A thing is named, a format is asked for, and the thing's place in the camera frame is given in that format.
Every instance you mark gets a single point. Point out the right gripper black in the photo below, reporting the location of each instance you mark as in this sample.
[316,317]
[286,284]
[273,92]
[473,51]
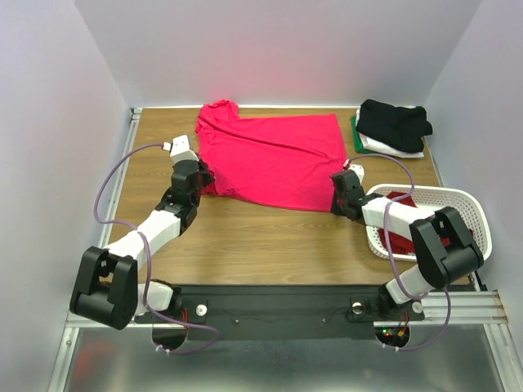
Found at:
[337,192]

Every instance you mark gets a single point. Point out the left aluminium rail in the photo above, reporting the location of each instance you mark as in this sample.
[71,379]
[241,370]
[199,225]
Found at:
[108,228]

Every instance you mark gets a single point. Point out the folded white t shirt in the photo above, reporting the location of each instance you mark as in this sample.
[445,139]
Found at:
[378,147]

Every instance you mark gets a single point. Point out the folded black t shirt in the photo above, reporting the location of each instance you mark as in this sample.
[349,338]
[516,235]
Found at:
[398,127]

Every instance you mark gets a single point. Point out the pink t shirt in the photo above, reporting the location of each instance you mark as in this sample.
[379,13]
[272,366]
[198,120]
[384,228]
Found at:
[285,162]

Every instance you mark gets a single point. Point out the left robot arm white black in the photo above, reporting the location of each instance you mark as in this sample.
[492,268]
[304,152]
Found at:
[106,289]

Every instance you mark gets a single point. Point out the folded green t shirt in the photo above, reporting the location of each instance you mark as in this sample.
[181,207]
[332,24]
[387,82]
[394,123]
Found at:
[358,144]

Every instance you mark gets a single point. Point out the white plastic laundry basket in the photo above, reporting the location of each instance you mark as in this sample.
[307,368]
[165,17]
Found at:
[435,198]

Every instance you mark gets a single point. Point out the aluminium rail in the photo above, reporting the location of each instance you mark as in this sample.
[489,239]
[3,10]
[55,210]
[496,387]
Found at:
[467,308]
[108,228]

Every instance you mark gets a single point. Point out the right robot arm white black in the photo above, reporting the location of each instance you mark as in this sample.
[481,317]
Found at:
[446,227]

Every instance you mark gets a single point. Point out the front aluminium rail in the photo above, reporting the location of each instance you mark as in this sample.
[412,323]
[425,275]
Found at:
[467,308]

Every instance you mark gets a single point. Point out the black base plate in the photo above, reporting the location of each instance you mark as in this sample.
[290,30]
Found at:
[292,312]

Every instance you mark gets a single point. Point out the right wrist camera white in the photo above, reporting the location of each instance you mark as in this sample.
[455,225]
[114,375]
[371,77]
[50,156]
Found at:
[356,168]

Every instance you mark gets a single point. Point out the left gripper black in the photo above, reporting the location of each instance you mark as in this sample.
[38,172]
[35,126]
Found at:
[203,176]

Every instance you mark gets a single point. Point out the dark red t shirt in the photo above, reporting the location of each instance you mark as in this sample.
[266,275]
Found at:
[402,247]

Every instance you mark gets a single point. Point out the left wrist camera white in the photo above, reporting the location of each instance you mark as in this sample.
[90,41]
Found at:
[179,149]

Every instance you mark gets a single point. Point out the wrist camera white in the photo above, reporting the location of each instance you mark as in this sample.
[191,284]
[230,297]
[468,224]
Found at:
[356,168]
[179,149]

